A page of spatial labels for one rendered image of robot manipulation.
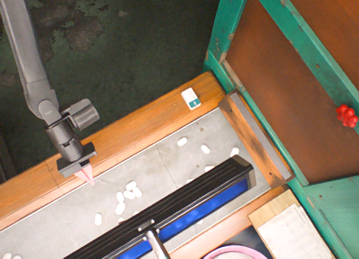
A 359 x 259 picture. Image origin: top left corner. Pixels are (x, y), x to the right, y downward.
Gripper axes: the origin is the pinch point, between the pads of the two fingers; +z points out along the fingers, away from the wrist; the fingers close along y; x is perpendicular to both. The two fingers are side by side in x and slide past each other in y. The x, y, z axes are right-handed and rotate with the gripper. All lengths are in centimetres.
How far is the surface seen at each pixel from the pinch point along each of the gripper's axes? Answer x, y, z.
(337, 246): -30, 49, 38
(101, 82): 105, 19, 8
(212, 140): 4.7, 36.7, 11.0
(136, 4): 126, 60, -19
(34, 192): 11.7, -16.6, 0.5
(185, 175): 1.7, 23.7, 14.9
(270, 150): -12.4, 46.3, 12.0
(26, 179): 14.7, -17.0, -3.1
